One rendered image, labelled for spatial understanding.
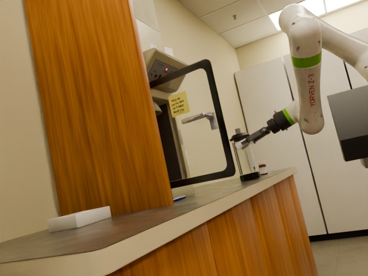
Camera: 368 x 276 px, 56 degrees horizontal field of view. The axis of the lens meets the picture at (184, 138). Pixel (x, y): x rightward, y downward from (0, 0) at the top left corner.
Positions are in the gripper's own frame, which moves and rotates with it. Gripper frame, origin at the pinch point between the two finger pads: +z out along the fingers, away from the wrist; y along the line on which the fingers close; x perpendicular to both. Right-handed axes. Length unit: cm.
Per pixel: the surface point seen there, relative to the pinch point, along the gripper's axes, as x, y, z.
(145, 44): -51, 50, 3
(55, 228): 5, 96, 41
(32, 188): -16, 80, 60
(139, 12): -65, 49, -2
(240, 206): 26, 56, -1
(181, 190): 9, 45, 22
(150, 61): -36, 64, 0
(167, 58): -37, 54, -4
